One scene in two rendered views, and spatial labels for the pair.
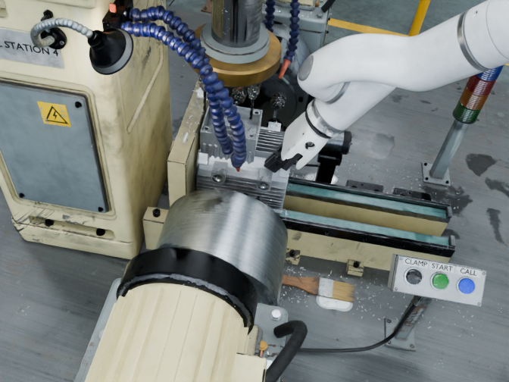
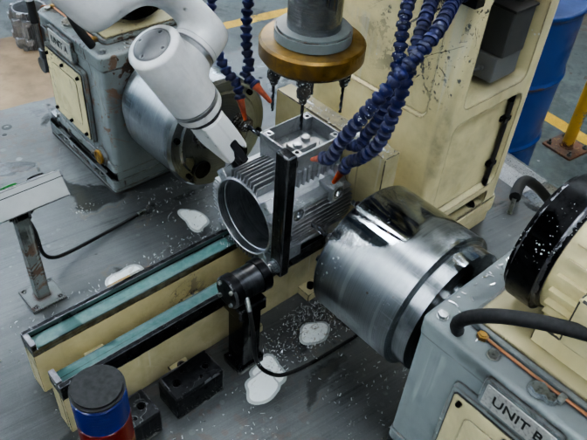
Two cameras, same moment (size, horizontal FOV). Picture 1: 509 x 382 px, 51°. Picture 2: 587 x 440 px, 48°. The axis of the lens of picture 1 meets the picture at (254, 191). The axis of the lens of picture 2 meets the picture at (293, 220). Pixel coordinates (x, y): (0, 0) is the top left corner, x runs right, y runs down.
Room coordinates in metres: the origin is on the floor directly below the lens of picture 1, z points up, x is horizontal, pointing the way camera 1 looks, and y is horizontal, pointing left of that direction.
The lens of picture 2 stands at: (1.54, -0.70, 1.83)
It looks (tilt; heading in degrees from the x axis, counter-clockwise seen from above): 42 degrees down; 132
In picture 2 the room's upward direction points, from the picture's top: 5 degrees clockwise
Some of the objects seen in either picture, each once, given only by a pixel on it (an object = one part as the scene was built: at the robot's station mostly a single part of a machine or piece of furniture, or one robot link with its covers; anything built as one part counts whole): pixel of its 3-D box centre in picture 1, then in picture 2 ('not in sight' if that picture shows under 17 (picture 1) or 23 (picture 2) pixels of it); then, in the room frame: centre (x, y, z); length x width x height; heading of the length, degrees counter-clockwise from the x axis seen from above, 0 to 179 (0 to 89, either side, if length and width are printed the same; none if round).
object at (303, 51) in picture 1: (265, 72); (416, 285); (1.20, 0.01, 1.04); 0.41 x 0.25 x 0.25; 176
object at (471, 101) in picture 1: (474, 95); not in sight; (1.13, -0.53, 1.10); 0.06 x 0.06 x 0.04
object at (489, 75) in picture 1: (488, 66); (100, 402); (1.13, -0.53, 1.19); 0.06 x 0.06 x 0.04
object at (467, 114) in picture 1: (467, 109); not in sight; (1.13, -0.53, 1.05); 0.06 x 0.06 x 0.04
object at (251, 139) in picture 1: (231, 133); (300, 149); (0.87, 0.07, 1.11); 0.12 x 0.11 x 0.07; 87
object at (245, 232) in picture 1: (212, 289); (180, 105); (0.51, 0.05, 1.04); 0.37 x 0.25 x 0.25; 176
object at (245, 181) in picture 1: (246, 164); (282, 195); (0.87, 0.03, 1.01); 0.20 x 0.19 x 0.19; 87
